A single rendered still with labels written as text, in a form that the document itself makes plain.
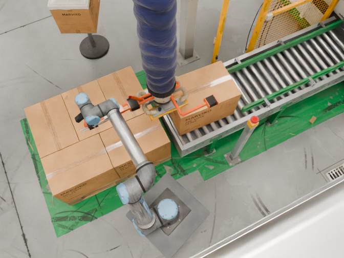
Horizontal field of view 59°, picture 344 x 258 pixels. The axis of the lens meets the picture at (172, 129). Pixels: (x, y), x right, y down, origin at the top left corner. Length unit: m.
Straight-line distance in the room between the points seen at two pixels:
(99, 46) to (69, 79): 0.61
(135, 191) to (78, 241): 1.78
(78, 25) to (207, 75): 1.56
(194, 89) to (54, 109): 1.47
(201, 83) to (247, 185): 1.32
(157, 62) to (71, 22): 1.84
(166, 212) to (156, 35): 1.25
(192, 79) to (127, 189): 1.39
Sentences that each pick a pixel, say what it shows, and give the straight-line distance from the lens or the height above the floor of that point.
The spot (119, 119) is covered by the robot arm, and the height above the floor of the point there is 1.58.
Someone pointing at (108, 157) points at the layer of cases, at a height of 0.54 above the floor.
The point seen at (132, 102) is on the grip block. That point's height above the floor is 1.23.
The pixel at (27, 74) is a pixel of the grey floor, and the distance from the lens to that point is 4.39.
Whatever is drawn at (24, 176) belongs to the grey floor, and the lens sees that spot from 3.80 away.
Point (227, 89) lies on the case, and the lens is 2.78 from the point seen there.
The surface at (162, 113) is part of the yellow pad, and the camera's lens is 2.45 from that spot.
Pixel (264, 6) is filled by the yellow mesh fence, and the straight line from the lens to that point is 3.16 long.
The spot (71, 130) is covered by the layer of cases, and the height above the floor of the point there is 0.54.
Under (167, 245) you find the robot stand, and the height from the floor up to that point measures 0.75.
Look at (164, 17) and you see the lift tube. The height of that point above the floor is 2.12.
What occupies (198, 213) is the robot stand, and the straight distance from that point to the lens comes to 2.58.
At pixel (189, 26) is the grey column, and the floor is 0.61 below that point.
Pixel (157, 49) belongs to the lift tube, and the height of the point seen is 1.88.
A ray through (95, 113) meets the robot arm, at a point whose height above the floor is 1.57.
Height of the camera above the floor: 3.30
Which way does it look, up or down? 67 degrees down
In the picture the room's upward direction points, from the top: 1 degrees counter-clockwise
